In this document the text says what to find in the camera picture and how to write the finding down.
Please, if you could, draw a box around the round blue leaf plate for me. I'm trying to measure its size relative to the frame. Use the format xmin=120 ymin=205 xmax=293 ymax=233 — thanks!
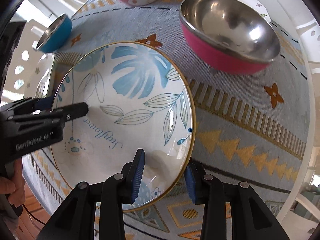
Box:
xmin=51 ymin=41 xmax=196 ymax=212

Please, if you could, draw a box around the blue steel bowl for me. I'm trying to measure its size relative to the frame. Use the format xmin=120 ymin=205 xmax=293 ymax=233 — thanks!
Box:
xmin=35 ymin=14 xmax=72 ymax=54

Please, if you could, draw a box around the person's left hand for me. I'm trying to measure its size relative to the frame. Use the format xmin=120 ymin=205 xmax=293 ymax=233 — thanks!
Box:
xmin=0 ymin=158 xmax=25 ymax=207

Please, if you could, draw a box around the pink steel bowl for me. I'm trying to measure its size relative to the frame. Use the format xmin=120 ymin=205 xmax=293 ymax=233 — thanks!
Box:
xmin=179 ymin=0 xmax=280 ymax=74

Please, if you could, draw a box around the beige chair with holes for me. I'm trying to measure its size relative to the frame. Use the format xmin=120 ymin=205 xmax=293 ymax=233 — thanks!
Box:
xmin=1 ymin=20 xmax=54 ymax=106

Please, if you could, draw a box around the patterned blue table mat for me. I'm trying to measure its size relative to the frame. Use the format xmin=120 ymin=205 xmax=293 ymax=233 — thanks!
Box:
xmin=22 ymin=0 xmax=309 ymax=240

